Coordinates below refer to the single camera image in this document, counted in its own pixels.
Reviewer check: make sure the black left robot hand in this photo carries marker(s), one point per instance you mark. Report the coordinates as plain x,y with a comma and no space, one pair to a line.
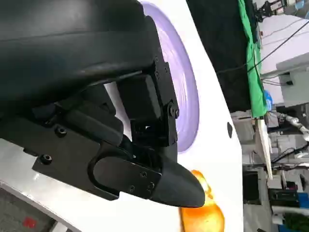
72,60

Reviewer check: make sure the lilac plate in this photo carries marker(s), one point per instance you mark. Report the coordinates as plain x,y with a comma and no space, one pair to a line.
179,72

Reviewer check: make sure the black backdrop cloth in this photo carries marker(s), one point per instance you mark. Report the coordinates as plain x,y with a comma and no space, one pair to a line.
222,36

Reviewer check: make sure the black table grommet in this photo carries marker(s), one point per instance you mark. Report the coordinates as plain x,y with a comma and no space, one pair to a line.
229,129

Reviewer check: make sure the green cloth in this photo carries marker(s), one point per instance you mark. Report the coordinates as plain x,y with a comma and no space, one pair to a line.
256,84

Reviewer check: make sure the white slanted board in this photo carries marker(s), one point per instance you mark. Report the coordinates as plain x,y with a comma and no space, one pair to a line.
264,145

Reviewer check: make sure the black floor box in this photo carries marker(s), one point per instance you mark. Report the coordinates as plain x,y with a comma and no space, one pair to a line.
251,186

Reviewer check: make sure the grey machine box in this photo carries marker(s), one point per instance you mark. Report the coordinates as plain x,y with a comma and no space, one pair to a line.
294,82

